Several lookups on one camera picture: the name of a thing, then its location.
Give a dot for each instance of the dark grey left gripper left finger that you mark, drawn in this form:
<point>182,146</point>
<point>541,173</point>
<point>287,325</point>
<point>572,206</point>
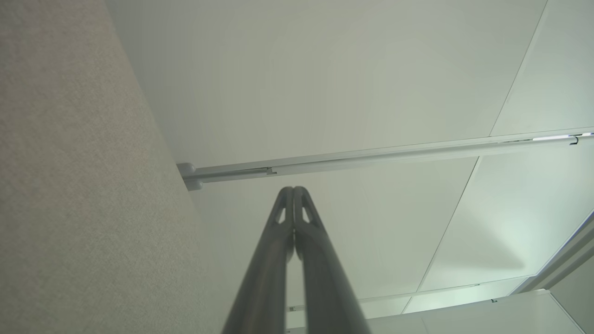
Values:
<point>264,278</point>

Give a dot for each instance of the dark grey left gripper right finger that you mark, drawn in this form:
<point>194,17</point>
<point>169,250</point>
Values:
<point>325,287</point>

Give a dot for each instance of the white partition panel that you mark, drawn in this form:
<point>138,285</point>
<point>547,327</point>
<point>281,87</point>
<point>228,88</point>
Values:
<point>325,69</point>
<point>380,222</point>

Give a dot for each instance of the grey partition post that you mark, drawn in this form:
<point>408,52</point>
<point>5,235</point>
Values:
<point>185,169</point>
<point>194,185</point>

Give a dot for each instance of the grey aluminium frame beam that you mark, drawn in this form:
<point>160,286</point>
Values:
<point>566,260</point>

